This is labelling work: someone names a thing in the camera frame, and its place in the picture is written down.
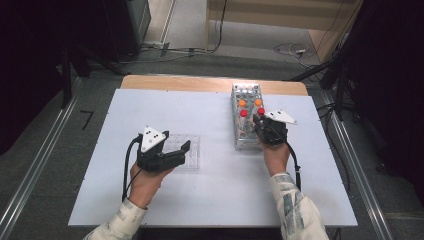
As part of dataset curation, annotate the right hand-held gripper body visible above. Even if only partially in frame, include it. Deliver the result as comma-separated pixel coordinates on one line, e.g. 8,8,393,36
259,109,298,147

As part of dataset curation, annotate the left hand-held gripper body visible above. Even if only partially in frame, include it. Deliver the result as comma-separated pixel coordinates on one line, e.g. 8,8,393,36
136,125,176,174

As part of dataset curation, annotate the clear acrylic tube rack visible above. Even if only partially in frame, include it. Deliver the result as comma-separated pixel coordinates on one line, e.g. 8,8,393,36
161,133,202,171

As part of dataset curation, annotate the metal tube rack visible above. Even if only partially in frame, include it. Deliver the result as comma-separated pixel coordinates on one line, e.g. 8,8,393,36
229,82,268,152

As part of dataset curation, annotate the person's right hand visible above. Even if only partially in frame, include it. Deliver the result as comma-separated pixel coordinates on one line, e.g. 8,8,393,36
261,141,291,177

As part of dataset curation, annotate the person's left hand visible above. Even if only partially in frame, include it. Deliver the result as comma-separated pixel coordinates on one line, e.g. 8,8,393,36
128,160,174,211

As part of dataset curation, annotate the white board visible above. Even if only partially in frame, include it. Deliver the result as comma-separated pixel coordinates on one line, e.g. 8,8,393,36
68,88,358,228

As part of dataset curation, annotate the wooden table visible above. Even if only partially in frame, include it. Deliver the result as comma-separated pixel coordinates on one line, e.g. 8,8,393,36
119,74,309,97

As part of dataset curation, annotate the black stand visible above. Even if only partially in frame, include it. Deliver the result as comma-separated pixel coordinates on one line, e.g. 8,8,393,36
289,49,355,122
59,43,128,110

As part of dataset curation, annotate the light wooden furniture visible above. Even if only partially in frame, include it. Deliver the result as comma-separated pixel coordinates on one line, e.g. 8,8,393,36
203,0,364,63

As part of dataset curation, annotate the black cabinet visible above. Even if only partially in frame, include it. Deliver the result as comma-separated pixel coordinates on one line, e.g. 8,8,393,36
99,0,152,63

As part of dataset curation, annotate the dark curtain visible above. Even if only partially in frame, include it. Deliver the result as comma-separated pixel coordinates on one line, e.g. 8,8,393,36
0,0,103,156
346,0,424,201

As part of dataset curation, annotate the left hand-held gripper black cable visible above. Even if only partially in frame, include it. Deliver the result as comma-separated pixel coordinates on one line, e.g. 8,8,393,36
121,134,144,203

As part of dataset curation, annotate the hand-held gripper black cable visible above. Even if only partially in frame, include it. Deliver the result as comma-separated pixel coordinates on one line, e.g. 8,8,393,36
121,134,144,203
284,141,303,193

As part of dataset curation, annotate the right hand-held gripper black cable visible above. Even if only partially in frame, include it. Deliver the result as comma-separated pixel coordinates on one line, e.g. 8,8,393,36
284,141,303,193

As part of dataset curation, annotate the black floor cable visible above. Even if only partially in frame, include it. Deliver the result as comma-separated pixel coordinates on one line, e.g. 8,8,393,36
316,102,352,192
139,0,229,56

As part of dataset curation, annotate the white floor cable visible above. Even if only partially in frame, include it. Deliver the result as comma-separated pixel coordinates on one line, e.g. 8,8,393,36
273,41,322,68

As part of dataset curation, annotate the metal floor rail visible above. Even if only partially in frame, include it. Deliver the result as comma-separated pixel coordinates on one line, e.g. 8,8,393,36
0,78,84,240
319,89,395,240

